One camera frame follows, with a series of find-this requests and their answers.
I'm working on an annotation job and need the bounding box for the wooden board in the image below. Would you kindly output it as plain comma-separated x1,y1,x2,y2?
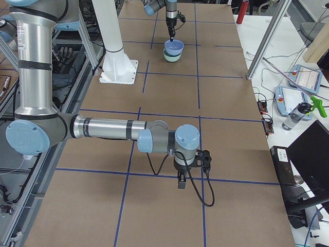
303,22,329,63

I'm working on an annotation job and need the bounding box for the green bowl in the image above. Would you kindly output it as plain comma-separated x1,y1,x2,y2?
162,49,181,62

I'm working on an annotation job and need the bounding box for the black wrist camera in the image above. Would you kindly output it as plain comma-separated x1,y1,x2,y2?
194,149,212,173

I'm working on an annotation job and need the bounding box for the near teach pendant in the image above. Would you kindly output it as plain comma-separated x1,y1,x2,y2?
275,85,308,117

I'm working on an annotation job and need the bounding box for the aluminium frame beam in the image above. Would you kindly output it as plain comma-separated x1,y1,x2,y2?
246,0,292,80

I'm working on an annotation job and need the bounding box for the green spray nozzle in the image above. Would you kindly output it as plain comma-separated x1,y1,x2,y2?
310,96,327,118

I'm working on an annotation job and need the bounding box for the teach pendant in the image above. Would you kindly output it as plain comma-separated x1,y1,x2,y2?
287,64,323,95
275,85,308,117

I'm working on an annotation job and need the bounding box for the red bottle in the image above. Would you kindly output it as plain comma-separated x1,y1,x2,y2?
236,0,249,24

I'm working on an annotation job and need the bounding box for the black monitor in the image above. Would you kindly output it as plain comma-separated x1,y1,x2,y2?
286,120,328,214

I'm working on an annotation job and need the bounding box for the far teach pendant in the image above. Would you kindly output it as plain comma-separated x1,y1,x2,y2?
287,64,323,95

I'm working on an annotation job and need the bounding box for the orange connector board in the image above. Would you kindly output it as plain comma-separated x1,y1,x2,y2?
254,93,268,114
261,113,274,136

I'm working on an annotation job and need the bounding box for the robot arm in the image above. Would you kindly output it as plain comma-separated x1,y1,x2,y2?
142,0,178,42

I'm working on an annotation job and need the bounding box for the far orange connector board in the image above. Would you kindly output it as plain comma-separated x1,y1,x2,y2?
254,93,268,114

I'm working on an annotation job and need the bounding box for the clear water bottle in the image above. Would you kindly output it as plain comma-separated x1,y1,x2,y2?
281,102,312,131

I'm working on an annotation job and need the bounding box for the black computer box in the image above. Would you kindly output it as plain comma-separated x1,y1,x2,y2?
270,146,299,187

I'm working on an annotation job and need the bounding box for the grey office chair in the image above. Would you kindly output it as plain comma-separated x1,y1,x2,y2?
298,22,325,46

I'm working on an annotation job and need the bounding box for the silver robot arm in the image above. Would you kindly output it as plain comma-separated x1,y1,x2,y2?
6,1,199,189

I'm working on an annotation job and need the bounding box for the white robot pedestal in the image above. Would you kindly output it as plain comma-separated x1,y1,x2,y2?
92,0,138,85

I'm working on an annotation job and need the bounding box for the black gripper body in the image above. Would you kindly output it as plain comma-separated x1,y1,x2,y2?
174,154,197,178
166,10,177,31

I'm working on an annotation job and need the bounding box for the brown paper table cover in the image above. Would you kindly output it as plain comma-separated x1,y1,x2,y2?
25,1,295,246

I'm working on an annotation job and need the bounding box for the near orange connector board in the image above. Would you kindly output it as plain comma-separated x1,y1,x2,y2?
261,113,274,136

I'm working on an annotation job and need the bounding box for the blue bowl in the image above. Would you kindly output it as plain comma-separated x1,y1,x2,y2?
164,39,185,56

